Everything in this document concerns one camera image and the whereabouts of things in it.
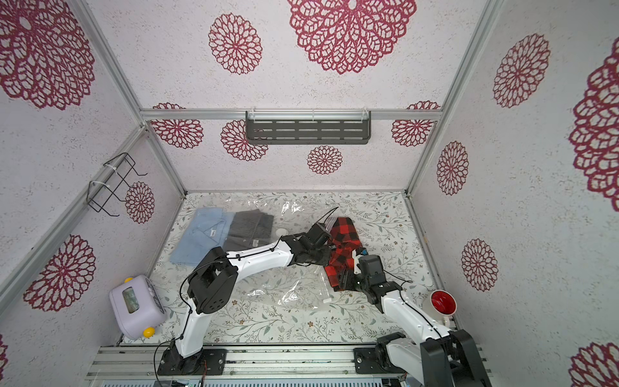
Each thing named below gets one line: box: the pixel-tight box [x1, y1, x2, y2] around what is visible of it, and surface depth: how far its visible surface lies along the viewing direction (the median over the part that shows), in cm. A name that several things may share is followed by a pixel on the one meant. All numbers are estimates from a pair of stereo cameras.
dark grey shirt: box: [223, 208, 275, 253], surface depth 104 cm
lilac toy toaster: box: [108, 274, 167, 340], surface depth 78 cm
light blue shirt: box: [169, 207, 236, 267], surface depth 105 cm
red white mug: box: [430, 289, 457, 327], surface depth 81 cm
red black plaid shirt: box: [324, 216, 363, 288], surface depth 100 cm
